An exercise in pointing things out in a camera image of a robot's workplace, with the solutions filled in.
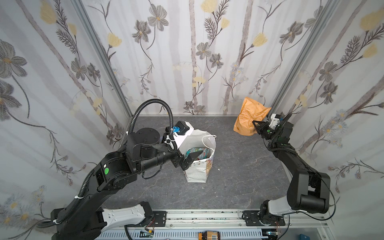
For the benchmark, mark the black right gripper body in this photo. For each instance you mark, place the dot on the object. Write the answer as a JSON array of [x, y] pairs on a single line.
[[264, 128]]

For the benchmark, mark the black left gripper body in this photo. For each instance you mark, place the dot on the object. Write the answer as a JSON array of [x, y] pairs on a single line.
[[176, 159]]

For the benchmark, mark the orange snack bag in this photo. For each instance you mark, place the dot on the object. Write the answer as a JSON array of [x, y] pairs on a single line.
[[251, 110]]

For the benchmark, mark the white patterned paper bag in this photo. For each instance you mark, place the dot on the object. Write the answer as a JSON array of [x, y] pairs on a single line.
[[199, 141]]

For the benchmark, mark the teal Fox's candy bag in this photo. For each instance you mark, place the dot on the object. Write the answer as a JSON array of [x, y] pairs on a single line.
[[205, 155]]

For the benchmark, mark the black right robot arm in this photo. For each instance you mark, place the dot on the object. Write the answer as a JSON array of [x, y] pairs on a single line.
[[309, 191]]

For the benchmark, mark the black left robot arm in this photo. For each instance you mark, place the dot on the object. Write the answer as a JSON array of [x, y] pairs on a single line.
[[84, 218]]

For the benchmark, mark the orange black device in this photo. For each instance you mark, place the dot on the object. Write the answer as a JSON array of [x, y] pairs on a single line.
[[209, 235]]

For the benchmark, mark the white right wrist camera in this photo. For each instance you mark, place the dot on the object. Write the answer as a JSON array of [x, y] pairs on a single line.
[[275, 120]]

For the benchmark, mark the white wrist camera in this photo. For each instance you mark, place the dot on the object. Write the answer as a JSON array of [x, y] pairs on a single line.
[[275, 120], [180, 132]]

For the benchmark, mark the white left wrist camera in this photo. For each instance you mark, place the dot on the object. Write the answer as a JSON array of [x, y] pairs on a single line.
[[180, 132]]

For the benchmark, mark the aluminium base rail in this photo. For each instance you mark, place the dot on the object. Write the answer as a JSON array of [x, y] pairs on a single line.
[[210, 223]]

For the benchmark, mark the blue object at rail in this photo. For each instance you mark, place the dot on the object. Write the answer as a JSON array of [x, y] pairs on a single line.
[[303, 237]]

